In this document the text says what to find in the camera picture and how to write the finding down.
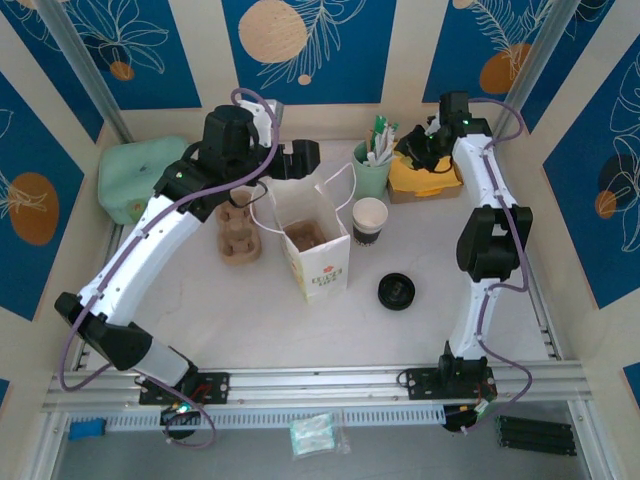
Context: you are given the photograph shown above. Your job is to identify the yellow paper napkins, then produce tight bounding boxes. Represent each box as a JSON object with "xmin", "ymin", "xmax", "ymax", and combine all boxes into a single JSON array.
[{"xmin": 388, "ymin": 144, "xmax": 464, "ymax": 197}]

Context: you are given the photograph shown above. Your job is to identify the brown pulp cup carrier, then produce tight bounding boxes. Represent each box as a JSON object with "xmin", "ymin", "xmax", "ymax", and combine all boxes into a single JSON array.
[
  {"xmin": 282, "ymin": 221, "xmax": 327, "ymax": 252},
  {"xmin": 215, "ymin": 187, "xmax": 263, "ymax": 267}
]

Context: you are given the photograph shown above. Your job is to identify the white paper takeout bag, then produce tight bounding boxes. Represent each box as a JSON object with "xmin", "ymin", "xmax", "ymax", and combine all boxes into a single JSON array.
[{"xmin": 249, "ymin": 162, "xmax": 357, "ymax": 306}]

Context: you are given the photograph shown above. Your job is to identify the black cup lid stack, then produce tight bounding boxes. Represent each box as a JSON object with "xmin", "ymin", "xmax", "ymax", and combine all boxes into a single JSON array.
[{"xmin": 377, "ymin": 272, "xmax": 417, "ymax": 312}]

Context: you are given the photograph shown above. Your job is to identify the cardboard napkin box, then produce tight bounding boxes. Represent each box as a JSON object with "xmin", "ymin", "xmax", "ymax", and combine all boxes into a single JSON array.
[{"xmin": 385, "ymin": 149, "xmax": 465, "ymax": 205}]

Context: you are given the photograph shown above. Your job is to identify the white paper-wrapped straw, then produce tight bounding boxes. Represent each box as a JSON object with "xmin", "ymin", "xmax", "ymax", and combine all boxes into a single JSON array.
[{"xmin": 364, "ymin": 147, "xmax": 401, "ymax": 167}]

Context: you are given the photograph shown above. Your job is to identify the mint green holder cup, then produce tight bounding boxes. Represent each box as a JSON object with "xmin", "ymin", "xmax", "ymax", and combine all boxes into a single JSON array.
[{"xmin": 352, "ymin": 141, "xmax": 394, "ymax": 199}]

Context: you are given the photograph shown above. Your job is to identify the mint green lunch box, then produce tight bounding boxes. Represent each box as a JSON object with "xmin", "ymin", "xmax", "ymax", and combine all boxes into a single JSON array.
[{"xmin": 97, "ymin": 135, "xmax": 191, "ymax": 226}]

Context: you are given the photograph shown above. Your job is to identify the small green-lit circuit board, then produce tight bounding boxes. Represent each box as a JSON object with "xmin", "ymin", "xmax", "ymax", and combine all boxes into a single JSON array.
[
  {"xmin": 469, "ymin": 397, "xmax": 496, "ymax": 421},
  {"xmin": 159, "ymin": 402, "xmax": 202, "ymax": 426}
]

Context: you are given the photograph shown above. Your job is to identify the clear bag green white contents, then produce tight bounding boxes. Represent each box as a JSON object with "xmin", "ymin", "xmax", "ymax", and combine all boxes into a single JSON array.
[{"xmin": 288, "ymin": 410, "xmax": 352, "ymax": 459}]

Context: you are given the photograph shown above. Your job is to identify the black ribbed rack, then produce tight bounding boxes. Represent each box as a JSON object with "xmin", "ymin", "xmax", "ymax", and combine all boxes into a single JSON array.
[{"xmin": 494, "ymin": 414, "xmax": 577, "ymax": 457}]

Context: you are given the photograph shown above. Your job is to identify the blue plastic block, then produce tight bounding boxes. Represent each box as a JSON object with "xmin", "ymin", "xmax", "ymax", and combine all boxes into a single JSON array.
[{"xmin": 68, "ymin": 418, "xmax": 106, "ymax": 442}]

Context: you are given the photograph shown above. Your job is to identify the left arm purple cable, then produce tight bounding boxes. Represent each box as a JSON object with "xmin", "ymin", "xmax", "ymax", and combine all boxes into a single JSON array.
[{"xmin": 58, "ymin": 88, "xmax": 281, "ymax": 449}]

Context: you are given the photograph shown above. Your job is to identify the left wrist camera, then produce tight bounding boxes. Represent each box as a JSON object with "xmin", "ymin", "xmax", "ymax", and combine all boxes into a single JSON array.
[{"xmin": 237, "ymin": 99, "xmax": 285, "ymax": 147}]

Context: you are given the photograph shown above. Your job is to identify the aluminium frame post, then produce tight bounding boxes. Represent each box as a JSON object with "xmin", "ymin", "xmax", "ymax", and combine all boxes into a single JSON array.
[
  {"xmin": 37, "ymin": 0, "xmax": 134, "ymax": 146},
  {"xmin": 487, "ymin": 0, "xmax": 584, "ymax": 149}
]

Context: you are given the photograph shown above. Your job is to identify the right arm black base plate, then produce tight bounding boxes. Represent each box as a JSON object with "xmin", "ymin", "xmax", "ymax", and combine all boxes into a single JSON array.
[{"xmin": 402, "ymin": 367, "xmax": 496, "ymax": 401}]

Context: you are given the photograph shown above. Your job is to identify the aluminium mounting rail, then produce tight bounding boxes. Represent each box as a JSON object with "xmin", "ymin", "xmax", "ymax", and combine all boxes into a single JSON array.
[{"xmin": 42, "ymin": 362, "xmax": 586, "ymax": 414}]

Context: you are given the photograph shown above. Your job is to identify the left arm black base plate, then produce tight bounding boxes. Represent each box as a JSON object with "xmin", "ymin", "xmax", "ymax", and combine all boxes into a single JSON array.
[{"xmin": 138, "ymin": 372, "xmax": 231, "ymax": 406}]

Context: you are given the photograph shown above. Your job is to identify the white slotted cable duct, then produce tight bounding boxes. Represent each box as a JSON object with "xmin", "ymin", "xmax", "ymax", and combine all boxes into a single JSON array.
[{"xmin": 104, "ymin": 405, "xmax": 446, "ymax": 432}]

